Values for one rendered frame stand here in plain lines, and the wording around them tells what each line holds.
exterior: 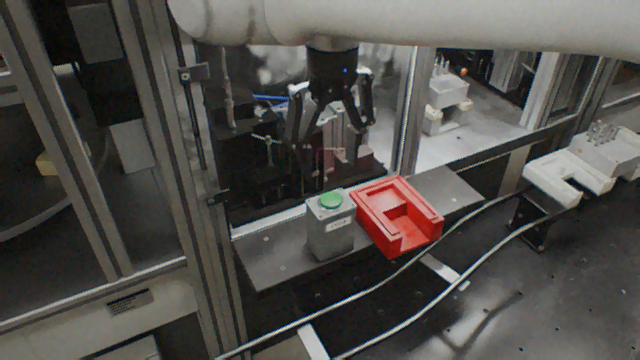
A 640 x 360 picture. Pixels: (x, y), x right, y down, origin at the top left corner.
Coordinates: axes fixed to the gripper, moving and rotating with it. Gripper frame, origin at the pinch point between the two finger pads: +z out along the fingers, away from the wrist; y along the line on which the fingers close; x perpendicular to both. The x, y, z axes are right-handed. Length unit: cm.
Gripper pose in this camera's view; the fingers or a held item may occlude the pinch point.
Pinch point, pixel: (329, 157)
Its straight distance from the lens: 78.9
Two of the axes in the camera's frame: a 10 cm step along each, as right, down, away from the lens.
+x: 4.6, 5.7, -6.8
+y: -8.9, 2.9, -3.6
